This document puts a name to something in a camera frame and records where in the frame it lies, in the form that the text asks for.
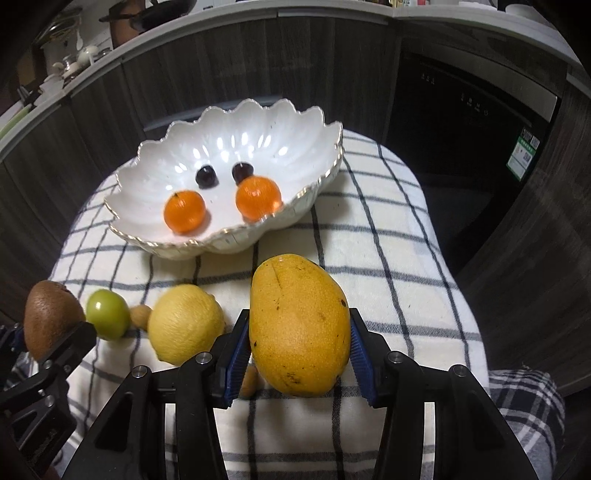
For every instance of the plaid pants leg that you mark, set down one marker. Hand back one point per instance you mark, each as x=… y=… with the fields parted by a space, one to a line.
x=526 y=406

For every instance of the brown kiwi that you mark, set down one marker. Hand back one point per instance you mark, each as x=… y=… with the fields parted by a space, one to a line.
x=46 y=314

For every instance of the brown cutting board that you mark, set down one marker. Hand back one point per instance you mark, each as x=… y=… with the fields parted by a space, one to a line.
x=123 y=30

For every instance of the orange tangerine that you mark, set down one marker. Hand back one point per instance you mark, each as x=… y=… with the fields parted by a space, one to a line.
x=258 y=196
x=184 y=211

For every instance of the black dishwasher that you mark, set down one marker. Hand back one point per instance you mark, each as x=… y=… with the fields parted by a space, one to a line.
x=461 y=115

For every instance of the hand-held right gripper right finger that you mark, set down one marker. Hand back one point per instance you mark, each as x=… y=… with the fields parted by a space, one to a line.
x=362 y=364

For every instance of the white scalloped bowl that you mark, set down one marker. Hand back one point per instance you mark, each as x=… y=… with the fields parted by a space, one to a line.
x=258 y=138

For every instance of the white teapot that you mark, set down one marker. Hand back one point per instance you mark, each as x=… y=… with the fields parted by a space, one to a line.
x=87 y=55

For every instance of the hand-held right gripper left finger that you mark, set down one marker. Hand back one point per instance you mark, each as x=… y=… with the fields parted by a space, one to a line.
x=233 y=364

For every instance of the plaid checked cloth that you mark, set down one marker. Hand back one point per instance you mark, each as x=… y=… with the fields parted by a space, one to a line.
x=369 y=277

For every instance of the dark red cherry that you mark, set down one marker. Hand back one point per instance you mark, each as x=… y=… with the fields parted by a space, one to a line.
x=206 y=175
x=241 y=170

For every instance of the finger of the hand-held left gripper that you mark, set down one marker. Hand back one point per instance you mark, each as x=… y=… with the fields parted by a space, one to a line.
x=9 y=341
x=69 y=342

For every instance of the yellow mango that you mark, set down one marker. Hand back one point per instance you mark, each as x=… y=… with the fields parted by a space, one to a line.
x=300 y=323

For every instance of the black wok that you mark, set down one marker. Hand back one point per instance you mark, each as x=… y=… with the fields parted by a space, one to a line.
x=161 y=8

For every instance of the green round fruit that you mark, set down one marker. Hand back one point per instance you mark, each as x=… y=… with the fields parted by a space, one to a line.
x=108 y=314

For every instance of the small brown longan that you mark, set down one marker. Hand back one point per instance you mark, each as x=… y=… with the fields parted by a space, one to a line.
x=139 y=317
x=249 y=383

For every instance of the yellow lemon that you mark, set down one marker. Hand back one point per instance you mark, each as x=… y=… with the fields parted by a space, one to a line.
x=184 y=323

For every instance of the green white sticker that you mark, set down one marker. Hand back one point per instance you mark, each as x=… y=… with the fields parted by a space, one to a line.
x=524 y=154

